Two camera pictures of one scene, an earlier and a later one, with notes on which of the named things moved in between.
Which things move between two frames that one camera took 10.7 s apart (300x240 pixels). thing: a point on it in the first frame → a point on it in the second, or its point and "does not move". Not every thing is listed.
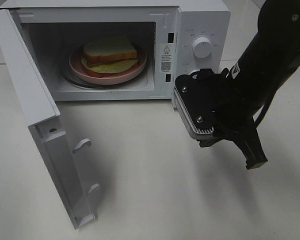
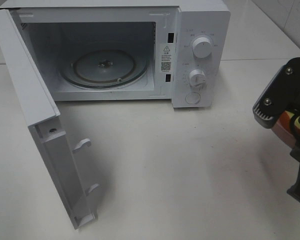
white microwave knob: x=202 y=47 does not move
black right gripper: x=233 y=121 → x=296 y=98
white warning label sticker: x=166 y=57 does not move
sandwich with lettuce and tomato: x=109 y=55 → x=291 y=122
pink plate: x=76 y=68 → x=284 y=134
